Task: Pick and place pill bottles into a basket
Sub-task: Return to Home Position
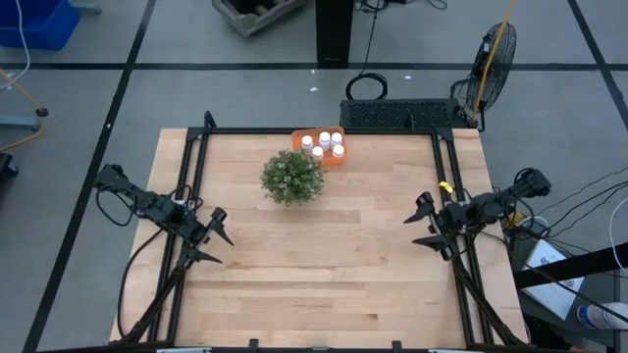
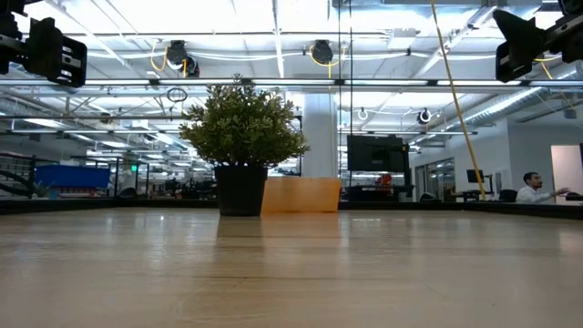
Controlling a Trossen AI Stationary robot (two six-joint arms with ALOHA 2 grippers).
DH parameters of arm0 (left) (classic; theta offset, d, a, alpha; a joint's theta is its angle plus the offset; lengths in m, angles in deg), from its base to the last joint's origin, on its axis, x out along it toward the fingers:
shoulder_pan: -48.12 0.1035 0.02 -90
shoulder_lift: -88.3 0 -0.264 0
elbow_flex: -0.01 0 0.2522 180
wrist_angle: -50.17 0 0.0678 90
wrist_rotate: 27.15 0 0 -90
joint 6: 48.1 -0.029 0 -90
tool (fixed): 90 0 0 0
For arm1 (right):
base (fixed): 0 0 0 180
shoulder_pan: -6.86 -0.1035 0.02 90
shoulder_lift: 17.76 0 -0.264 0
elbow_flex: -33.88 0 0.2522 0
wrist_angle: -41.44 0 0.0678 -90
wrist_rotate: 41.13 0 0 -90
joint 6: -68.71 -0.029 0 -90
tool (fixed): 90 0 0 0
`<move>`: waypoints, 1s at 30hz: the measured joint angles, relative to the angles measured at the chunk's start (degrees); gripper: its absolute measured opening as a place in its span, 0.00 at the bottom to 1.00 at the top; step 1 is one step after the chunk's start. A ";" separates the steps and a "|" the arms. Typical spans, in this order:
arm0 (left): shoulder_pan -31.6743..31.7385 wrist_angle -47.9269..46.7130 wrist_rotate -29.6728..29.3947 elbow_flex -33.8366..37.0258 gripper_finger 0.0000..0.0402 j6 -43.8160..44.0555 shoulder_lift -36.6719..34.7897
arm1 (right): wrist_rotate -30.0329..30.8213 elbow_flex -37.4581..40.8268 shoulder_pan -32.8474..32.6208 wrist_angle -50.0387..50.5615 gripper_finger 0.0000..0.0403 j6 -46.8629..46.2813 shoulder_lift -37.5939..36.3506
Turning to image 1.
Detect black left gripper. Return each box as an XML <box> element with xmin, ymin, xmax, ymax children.
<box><xmin>176</xmin><ymin>206</ymin><xmax>235</xmax><ymax>265</ymax></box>

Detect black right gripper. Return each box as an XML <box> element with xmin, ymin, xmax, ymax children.
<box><xmin>403</xmin><ymin>190</ymin><xmax>467</xmax><ymax>262</ymax></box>

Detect orange plastic basket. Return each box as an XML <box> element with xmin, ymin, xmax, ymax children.
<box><xmin>290</xmin><ymin>126</ymin><xmax>347</xmax><ymax>168</ymax></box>

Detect green artificial plant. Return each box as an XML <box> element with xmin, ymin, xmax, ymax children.
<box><xmin>260</xmin><ymin>149</ymin><xmax>328</xmax><ymax>208</ymax></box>

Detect black grille box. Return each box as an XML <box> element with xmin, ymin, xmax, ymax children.
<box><xmin>339</xmin><ymin>97</ymin><xmax>468</xmax><ymax>131</ymax></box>

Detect white cardboard box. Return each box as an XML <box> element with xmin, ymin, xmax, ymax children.
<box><xmin>519</xmin><ymin>238</ymin><xmax>586</xmax><ymax>321</ymax></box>

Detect black bar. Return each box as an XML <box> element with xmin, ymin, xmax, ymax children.
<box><xmin>512</xmin><ymin>242</ymin><xmax>628</xmax><ymax>290</ymax></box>

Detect black floor fan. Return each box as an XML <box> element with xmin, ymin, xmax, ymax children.
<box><xmin>449</xmin><ymin>22</ymin><xmax>519</xmax><ymax>132</ymax></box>

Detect white printed can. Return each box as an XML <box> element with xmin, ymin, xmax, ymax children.
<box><xmin>576</xmin><ymin>301</ymin><xmax>628</xmax><ymax>331</ymax></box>

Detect black tower case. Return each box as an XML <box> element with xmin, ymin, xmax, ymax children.
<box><xmin>315</xmin><ymin>0</ymin><xmax>355</xmax><ymax>66</ymax></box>

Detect grey wooden crate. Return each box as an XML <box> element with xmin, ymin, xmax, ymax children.
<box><xmin>211</xmin><ymin>0</ymin><xmax>308</xmax><ymax>39</ymax></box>

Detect blue plastic bin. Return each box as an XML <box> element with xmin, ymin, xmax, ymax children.
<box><xmin>0</xmin><ymin>0</ymin><xmax>81</xmax><ymax>52</ymax></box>

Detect black table frame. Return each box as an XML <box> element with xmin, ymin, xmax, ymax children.
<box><xmin>110</xmin><ymin>110</ymin><xmax>531</xmax><ymax>353</ymax></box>

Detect coiled black cable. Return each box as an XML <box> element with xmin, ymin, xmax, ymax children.
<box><xmin>344</xmin><ymin>72</ymin><xmax>390</xmax><ymax>102</ymax></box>

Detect yellow hanging cable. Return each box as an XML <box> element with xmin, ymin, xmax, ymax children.
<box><xmin>469</xmin><ymin>0</ymin><xmax>517</xmax><ymax>125</ymax></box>

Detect yellow floor cable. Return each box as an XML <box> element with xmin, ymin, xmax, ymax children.
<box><xmin>0</xmin><ymin>67</ymin><xmax>49</xmax><ymax>154</ymax></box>

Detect white floor cable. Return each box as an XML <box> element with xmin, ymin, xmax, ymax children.
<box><xmin>0</xmin><ymin>0</ymin><xmax>31</xmax><ymax>93</ymax></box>

